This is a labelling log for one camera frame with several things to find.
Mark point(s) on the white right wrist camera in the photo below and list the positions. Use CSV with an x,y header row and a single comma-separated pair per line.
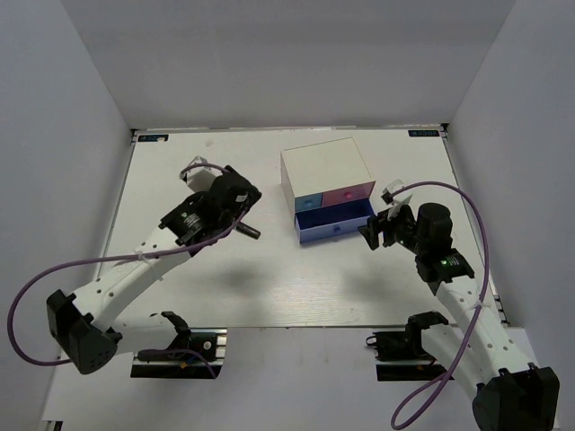
x,y
395,197

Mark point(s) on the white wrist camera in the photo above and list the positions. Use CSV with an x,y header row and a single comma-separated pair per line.
x,y
395,197
200,178

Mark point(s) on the right corner logo sticker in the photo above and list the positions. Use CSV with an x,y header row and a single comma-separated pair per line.
x,y
423,133

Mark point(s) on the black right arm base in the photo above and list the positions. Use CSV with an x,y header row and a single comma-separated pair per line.
x,y
396,362

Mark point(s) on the green highlighter marker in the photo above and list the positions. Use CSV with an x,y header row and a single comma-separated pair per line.
x,y
248,231

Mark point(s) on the left corner logo sticker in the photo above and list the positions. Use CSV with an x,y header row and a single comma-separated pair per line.
x,y
153,138

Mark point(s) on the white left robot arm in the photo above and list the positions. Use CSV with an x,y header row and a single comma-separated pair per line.
x,y
87,323

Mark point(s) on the white pastel drawer box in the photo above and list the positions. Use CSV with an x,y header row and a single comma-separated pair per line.
x,y
327,187

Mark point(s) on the corner logo sticker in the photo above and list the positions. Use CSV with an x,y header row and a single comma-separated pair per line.
x,y
423,133
153,138

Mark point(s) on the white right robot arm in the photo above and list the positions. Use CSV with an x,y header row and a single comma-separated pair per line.
x,y
508,391

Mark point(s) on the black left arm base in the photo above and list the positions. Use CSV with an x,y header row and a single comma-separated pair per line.
x,y
199,355

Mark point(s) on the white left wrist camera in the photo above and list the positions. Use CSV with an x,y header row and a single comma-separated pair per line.
x,y
200,178

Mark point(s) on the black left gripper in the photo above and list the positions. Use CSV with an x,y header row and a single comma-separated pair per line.
x,y
252,197

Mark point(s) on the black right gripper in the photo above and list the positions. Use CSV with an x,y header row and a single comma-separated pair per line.
x,y
382,224

